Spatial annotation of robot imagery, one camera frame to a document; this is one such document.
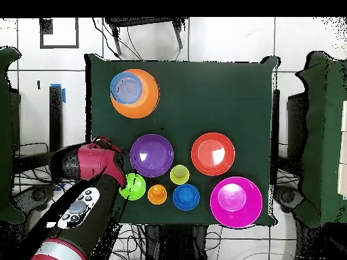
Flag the dark green tablecloth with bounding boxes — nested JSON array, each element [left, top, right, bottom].
[[85, 53, 280, 227]]

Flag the blue tape strip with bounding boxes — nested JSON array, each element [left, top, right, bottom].
[[50, 83, 66, 104]]

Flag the pink bowl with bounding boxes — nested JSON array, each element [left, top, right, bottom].
[[209, 176, 264, 229]]

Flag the orange cup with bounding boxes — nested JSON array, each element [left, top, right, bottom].
[[147, 183, 168, 206]]

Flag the dark blue bowl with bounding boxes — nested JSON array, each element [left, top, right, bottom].
[[172, 183, 201, 211]]

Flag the yellow cup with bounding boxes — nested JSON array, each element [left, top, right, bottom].
[[169, 164, 190, 186]]

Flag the green bowl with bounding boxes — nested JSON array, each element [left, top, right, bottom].
[[119, 173, 147, 202]]

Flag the red bowl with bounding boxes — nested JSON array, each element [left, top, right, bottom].
[[190, 132, 236, 177]]

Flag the purple bowl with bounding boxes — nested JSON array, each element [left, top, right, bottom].
[[129, 133, 174, 178]]

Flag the black frame table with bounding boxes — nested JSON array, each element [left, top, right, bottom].
[[12, 85, 64, 174]]

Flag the large yellow-orange bowl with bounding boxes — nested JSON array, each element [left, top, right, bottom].
[[109, 68, 161, 119]]

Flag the green cloth covered side table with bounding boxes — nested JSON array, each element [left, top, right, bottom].
[[295, 51, 347, 228], [0, 47, 26, 224]]

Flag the light blue bowl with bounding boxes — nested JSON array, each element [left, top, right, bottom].
[[109, 71, 144, 106]]

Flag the bundle of floor cables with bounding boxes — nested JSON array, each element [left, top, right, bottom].
[[13, 142, 148, 260]]

